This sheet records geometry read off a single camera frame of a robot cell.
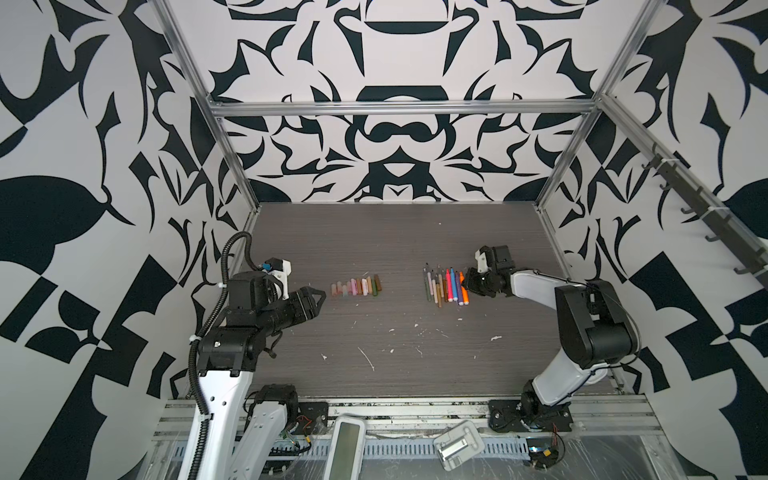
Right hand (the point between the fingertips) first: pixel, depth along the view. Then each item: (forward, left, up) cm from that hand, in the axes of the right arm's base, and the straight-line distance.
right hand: (465, 279), depth 97 cm
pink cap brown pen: (-2, +6, -2) cm, 7 cm away
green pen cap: (-2, +29, -1) cm, 29 cm away
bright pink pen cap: (-2, +36, 0) cm, 36 cm away
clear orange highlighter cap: (-3, +42, -1) cm, 42 cm away
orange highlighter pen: (-4, +1, -1) cm, 4 cm away
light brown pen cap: (-2, +34, 0) cm, 34 cm away
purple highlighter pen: (-3, +2, -2) cm, 4 cm away
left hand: (-16, +41, +23) cm, 50 cm away
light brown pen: (+1, +7, -2) cm, 8 cm away
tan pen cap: (-1, +31, 0) cm, 31 cm away
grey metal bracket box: (-44, +9, +1) cm, 45 cm away
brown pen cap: (+1, +28, -2) cm, 28 cm away
